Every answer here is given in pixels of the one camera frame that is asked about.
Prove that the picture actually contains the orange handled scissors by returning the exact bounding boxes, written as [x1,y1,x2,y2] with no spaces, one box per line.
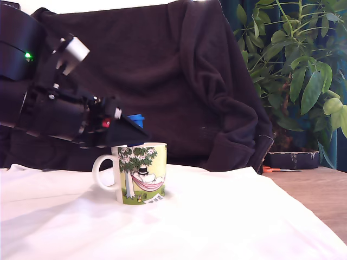
[262,165,303,174]

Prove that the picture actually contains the black draped garment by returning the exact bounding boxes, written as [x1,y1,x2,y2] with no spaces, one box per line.
[0,0,275,174]

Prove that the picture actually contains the blue coffee capsule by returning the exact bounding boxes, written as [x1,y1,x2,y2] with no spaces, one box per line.
[126,113,146,148]

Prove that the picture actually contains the white tablecloth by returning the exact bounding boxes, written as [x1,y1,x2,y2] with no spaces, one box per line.
[0,164,347,260]

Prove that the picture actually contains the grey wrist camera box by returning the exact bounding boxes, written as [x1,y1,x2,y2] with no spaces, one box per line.
[35,33,91,94]

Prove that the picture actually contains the green leafy houseplant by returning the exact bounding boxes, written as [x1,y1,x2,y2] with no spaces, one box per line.
[234,0,347,168]

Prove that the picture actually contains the dark rectangular planter box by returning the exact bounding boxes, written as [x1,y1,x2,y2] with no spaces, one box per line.
[267,151,321,171]

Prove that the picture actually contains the green illustrated coffee mug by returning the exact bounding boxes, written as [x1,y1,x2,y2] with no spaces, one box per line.
[92,142,168,205]

